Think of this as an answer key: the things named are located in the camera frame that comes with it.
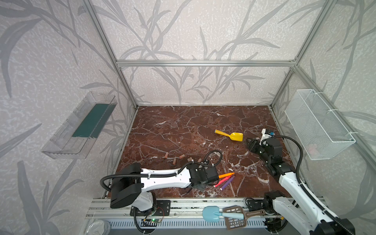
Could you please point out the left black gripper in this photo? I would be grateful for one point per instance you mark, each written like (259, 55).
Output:
(210, 175)

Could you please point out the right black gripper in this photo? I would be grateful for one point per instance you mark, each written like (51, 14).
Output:
(256, 145)

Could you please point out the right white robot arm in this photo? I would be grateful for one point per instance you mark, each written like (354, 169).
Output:
(310, 216)

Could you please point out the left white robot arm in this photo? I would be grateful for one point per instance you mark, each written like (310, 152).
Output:
(133, 186)

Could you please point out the right orange marker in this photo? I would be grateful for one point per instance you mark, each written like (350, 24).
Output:
(225, 175)

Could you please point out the right pink marker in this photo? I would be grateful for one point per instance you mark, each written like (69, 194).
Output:
(222, 181)

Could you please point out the purple marker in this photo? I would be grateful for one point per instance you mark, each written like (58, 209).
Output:
(227, 182)

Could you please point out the yellow toy scoop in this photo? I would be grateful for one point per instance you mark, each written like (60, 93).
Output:
(238, 137)

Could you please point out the clear glass bowl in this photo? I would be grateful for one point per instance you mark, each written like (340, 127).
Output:
(99, 227)

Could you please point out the white wire basket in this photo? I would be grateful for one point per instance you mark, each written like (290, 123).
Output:
(321, 132)

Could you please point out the aluminium front rail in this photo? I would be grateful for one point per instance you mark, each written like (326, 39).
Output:
(179, 207)

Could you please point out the clear plastic wall shelf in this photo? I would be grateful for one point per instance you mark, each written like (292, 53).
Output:
(80, 131)

